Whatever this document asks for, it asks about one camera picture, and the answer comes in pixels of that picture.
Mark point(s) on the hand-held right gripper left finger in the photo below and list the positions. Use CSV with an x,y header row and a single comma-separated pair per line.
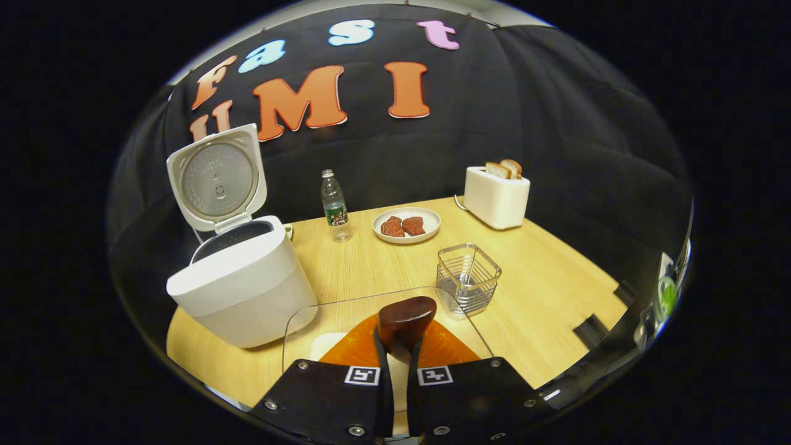
x,y
385,402

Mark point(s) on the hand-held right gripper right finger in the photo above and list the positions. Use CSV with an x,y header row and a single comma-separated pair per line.
x,y
415,402

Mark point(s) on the white toaster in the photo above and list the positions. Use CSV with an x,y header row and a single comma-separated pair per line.
x,y
494,201

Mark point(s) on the brown wooden spoon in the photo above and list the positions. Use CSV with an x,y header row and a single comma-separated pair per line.
x,y
405,318

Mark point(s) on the pale square toast slice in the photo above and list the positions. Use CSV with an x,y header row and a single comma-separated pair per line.
x,y
495,170

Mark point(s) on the brown round-topped toast slice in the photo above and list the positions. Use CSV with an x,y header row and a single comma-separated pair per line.
x,y
514,167

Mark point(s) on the black table edge bracket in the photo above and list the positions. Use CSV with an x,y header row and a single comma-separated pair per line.
x,y
625,292
590,332

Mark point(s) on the white rice cooker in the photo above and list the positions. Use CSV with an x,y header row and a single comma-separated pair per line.
x,y
247,290

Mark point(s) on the small white divided dish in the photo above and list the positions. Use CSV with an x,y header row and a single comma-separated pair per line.
x,y
288,232

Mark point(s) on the red meat piece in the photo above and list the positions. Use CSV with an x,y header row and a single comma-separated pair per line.
x,y
392,227
413,225

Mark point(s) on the clear plastic water bottle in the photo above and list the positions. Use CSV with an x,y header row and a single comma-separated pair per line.
x,y
335,210

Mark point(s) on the white round plate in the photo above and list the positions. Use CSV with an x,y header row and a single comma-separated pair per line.
x,y
405,239

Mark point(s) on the white green blurred object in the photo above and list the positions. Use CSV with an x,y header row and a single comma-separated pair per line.
x,y
667,296

